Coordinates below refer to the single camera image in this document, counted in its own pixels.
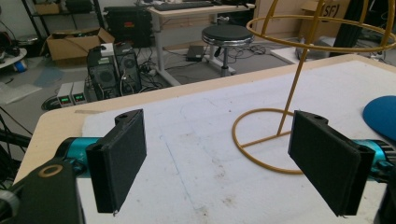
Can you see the round white side table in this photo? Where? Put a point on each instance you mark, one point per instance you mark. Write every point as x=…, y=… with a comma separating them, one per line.
x=11, y=57

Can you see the grey power supply unit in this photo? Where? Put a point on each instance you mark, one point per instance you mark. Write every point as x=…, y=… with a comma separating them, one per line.
x=64, y=94
x=78, y=92

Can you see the black keyboard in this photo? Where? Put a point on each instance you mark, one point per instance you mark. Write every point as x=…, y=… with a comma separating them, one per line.
x=183, y=5

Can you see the black equipment case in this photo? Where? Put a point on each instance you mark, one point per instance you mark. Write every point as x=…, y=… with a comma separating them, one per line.
x=128, y=25

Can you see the open cardboard box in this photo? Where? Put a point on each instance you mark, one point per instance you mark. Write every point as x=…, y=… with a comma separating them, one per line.
x=76, y=45

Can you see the black power adapter box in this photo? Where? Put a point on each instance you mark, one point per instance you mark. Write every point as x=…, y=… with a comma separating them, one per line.
x=195, y=53

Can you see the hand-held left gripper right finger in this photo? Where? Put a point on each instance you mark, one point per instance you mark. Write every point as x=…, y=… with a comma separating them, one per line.
x=330, y=161

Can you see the round black stool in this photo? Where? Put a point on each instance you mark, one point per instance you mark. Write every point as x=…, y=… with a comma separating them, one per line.
x=227, y=39

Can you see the white table mat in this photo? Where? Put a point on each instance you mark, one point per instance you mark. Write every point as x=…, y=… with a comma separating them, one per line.
x=218, y=130

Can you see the large cardboard boxes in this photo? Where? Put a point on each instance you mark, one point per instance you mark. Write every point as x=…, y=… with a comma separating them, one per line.
x=299, y=15

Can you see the black metal shelf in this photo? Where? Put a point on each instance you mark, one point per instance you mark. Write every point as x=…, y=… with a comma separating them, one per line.
x=59, y=12

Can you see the blue plate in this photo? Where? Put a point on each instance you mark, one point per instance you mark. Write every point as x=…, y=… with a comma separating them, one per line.
x=382, y=115

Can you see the white desk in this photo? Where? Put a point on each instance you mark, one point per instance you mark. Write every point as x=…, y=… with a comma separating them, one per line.
x=183, y=18

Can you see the black computer tower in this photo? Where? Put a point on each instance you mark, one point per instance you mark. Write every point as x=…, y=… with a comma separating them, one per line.
x=101, y=74
x=128, y=68

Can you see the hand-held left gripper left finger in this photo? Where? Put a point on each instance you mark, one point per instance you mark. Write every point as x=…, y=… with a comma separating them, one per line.
x=116, y=161

